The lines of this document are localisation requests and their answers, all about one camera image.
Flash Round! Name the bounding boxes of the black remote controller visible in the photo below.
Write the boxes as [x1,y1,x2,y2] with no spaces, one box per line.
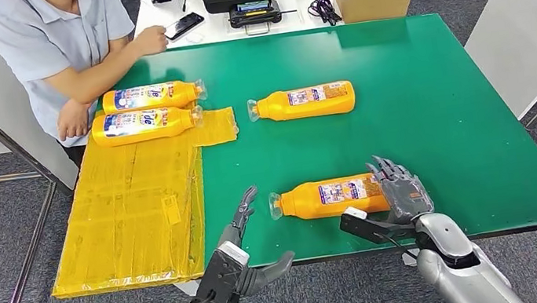
[226,0,301,39]

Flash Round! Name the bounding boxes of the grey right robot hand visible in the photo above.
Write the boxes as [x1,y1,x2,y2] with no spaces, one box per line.
[363,148,437,231]

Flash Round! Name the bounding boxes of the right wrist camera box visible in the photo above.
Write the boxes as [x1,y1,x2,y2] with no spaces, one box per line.
[337,197,419,251]

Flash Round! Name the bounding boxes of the black smartphone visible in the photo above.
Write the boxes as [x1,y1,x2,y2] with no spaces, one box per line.
[162,10,208,43]

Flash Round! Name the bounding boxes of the black cable bundle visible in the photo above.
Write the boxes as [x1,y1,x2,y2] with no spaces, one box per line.
[306,0,343,30]

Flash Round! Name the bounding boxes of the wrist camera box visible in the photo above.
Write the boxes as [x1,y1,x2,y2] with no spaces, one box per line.
[188,237,258,303]
[337,197,419,251]

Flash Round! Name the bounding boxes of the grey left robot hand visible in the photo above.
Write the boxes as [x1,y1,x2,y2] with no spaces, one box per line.
[208,180,301,301]

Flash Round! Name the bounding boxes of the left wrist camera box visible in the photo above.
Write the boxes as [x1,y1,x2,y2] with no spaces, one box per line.
[188,237,258,303]

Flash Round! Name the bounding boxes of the person's left hand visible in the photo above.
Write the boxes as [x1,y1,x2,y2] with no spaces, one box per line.
[52,95,97,144]

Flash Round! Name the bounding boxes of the yellow plastic-wrapped board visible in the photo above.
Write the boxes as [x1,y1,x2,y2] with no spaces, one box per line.
[26,89,259,301]

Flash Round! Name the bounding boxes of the small clear plastic lid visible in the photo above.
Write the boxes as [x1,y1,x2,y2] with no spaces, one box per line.
[184,31,206,46]

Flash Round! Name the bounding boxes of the person's right hand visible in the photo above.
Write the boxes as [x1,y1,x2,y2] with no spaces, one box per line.
[130,23,171,59]

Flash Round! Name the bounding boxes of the orange detergent bottle clear cap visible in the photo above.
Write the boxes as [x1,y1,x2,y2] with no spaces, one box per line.
[100,76,210,121]
[245,78,359,128]
[266,170,393,228]
[89,100,207,151]

